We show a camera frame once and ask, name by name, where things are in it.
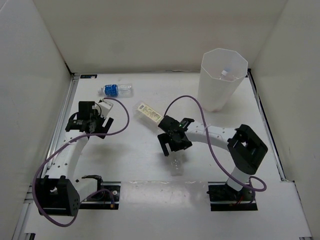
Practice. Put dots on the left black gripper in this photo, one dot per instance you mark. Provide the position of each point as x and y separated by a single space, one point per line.
102 120

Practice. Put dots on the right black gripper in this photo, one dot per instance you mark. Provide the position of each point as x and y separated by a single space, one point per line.
164 139

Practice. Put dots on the large green label bottle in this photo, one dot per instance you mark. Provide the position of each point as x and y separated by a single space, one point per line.
147 116

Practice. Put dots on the clear bottle without label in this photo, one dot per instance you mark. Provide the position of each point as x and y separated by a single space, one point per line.
176 163

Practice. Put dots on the blue label plastic bottle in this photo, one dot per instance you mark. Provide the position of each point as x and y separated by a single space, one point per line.
116 91

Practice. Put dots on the clear bottle white cap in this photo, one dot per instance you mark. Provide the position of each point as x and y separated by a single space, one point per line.
228 75

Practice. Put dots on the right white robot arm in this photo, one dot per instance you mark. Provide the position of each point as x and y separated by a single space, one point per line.
247 150

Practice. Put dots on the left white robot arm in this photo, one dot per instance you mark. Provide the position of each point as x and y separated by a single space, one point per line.
60 192

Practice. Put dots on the white plastic bin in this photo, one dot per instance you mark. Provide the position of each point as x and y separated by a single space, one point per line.
213 93

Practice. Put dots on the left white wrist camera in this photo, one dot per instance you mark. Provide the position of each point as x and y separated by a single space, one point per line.
104 107

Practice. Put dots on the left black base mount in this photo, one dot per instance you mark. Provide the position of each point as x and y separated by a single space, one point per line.
108 199

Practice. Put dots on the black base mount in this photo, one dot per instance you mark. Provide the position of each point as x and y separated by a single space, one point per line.
108 199
223 198

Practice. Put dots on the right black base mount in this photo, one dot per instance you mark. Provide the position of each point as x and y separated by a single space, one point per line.
223 198

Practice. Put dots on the right aluminium frame rail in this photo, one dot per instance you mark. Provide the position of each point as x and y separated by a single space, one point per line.
293 138

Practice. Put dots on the aluminium frame rail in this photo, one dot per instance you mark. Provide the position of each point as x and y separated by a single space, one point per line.
19 232
293 138

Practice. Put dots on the left aluminium frame rail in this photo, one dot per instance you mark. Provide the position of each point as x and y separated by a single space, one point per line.
19 232

